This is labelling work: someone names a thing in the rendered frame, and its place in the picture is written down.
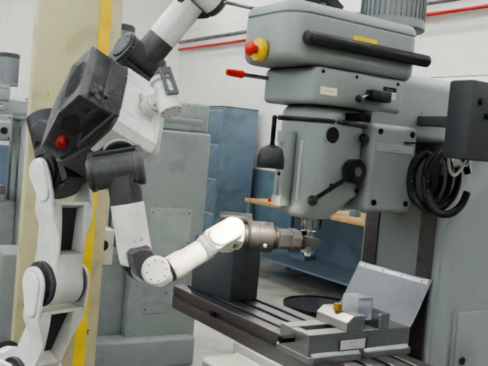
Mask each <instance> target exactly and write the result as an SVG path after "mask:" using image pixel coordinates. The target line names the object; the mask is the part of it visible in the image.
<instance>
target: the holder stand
mask: <svg viewBox="0 0 488 366"><path fill-rule="evenodd" d="M260 257H261V254H260V252H253V251H247V250H246V249H245V247H241V248H240V249H238V250H233V252H230V253H224V252H222V251H219V252H218V253H217V254H216V255H215V256H214V257H213V258H212V259H210V260H208V261H207V262H205V263H204V264H201V265H200V266H198V267H197V268H195V269H193V271H192V284H191V288H194V289H196V290H199V291H202V292H204V293H207V294H210V295H212V296H215V297H218V298H221V299H224V300H226V301H229V302H230V301H244V300H253V299H256V297H257V289H258V281H259V265H260Z"/></svg>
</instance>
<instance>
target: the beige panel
mask: <svg viewBox="0 0 488 366"><path fill-rule="evenodd" d="M122 14H123V0H36V4H35V14H34V24H33V44H32V54H31V64H30V83H29V94H28V114H27V117H28V116H29V115H30V114H31V113H32V112H34V111H36V110H39V109H43V108H53V106H54V103H55V101H56V98H57V96H58V94H59V92H60V90H61V88H62V85H63V84H64V82H65V79H66V78H67V76H68V74H69V72H70V69H71V68H72V66H73V64H74V63H75V62H76V61H77V60H78V59H79V58H80V57H81V56H83V55H84V54H85V53H86V52H87V51H88V50H89V49H90V48H91V47H92V46H94V47H95V48H97V49H98V50H100V51H101V52H102V53H104V54H106V55H107V56H108V55H109V53H110V52H111V50H112V49H113V47H114V45H115V43H116V41H117V40H118V39H119V38H120V37H121V24H122ZM34 152H35V151H34V149H33V144H32V141H31V136H30V133H29V130H28V125H27V124H26V134H25V153H24V164H23V183H22V193H21V204H20V223H19V233H18V244H17V263H16V273H15V292H14V303H13V313H12V332H11V341H14V342H16V343H19V342H20V339H21V337H22V335H23V332H24V330H25V327H26V325H25V322H24V319H23V309H24V307H25V305H24V295H23V275H24V273H25V271H26V269H27V268H29V267H30V265H31V264H32V263H33V262H34V261H35V258H36V251H37V244H38V229H39V223H38V219H37V216H36V212H35V205H36V191H35V189H34V187H33V184H32V182H31V179H30V177H29V167H30V164H31V163H32V161H33V160H34V159H35V155H34ZM92 195H93V211H94V215H93V219H92V221H91V224H90V227H89V230H88V232H87V233H86V242H85V248H84V258H83V264H84V265H85V266H86V268H87V269H88V271H89V276H90V286H89V294H88V299H87V305H86V313H85V315H84V317H83V319H82V320H81V323H80V324H79V326H78V328H77V329H76V331H75V333H74V334H73V336H72V338H71V340H70V343H69V345H68V347H67V349H66V351H65V354H64V356H63V358H62V360H61V364H62V366H94V362H95V353H96V343H97V326H98V316H99V298H100V288H101V279H102V262H103V252H104V243H105V225H106V216H107V198H108V189H107V190H99V191H98V192H93V193H92Z"/></svg>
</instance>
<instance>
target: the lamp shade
mask: <svg viewBox="0 0 488 366"><path fill-rule="evenodd" d="M284 164H285V157H284V153H283V150H282V149H281V148H280V147H279V146H277V145H271V144H268V145H265V146H263V147H262V148H261V149H260V151H259V154H258V156H257V163H256V167H259V168H274V169H284Z"/></svg>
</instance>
